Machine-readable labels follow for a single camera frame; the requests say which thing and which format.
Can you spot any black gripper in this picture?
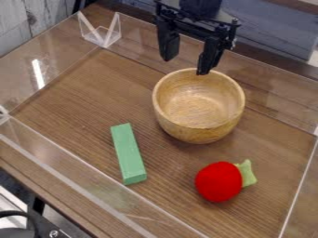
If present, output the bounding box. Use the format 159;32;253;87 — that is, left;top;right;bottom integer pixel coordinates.
154;0;241;75

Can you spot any green rectangular block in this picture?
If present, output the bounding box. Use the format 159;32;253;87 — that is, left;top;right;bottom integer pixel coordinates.
111;123;147;185

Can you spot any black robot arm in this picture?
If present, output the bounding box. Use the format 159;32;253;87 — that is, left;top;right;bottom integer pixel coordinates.
154;0;241;75

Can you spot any brown wooden bowl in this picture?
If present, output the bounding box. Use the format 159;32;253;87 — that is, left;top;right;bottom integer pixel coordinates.
151;68;246;144

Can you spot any red plush tomato toy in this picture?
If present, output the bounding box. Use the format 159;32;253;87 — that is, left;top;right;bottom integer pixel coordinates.
194;159;257;203

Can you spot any clear acrylic tray wall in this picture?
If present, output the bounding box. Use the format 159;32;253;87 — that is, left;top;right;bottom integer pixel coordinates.
0;106;207;238

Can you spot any black table frame bracket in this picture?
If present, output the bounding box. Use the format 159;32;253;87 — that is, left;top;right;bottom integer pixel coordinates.
27;196;72;238

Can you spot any black cable under table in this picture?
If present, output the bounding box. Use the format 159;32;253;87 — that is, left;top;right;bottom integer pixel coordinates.
0;209;39;238

